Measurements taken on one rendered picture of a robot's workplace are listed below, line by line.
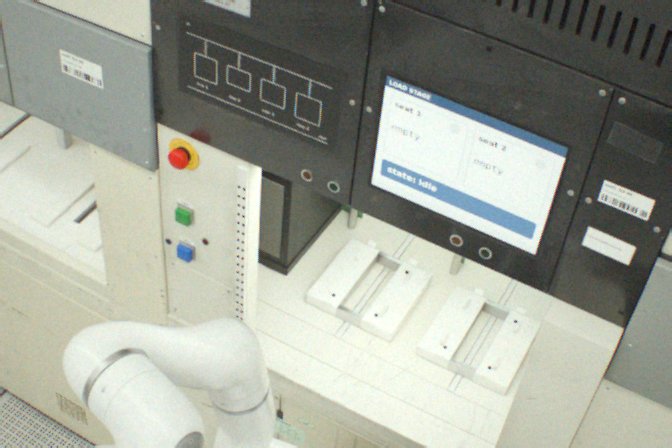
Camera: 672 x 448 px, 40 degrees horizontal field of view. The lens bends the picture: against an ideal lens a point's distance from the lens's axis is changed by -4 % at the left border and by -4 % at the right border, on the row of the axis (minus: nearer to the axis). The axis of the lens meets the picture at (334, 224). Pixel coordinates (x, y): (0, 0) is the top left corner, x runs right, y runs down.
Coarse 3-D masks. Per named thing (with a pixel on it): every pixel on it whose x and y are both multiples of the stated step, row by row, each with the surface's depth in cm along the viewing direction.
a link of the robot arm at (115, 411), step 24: (120, 360) 117; (144, 360) 119; (96, 384) 116; (120, 384) 115; (144, 384) 115; (168, 384) 117; (96, 408) 116; (120, 408) 114; (144, 408) 113; (168, 408) 113; (192, 408) 116; (120, 432) 114; (144, 432) 112; (168, 432) 112; (192, 432) 114
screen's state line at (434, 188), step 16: (384, 160) 149; (384, 176) 151; (400, 176) 149; (416, 176) 148; (432, 192) 148; (448, 192) 146; (464, 208) 147; (480, 208) 145; (496, 208) 143; (512, 224) 144; (528, 224) 142
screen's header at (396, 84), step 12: (396, 84) 139; (420, 96) 138; (432, 96) 137; (444, 108) 137; (456, 108) 136; (468, 108) 135; (480, 120) 135; (492, 120) 134; (504, 132) 134; (516, 132) 133; (528, 132) 132; (540, 144) 132; (552, 144) 131; (564, 156) 131
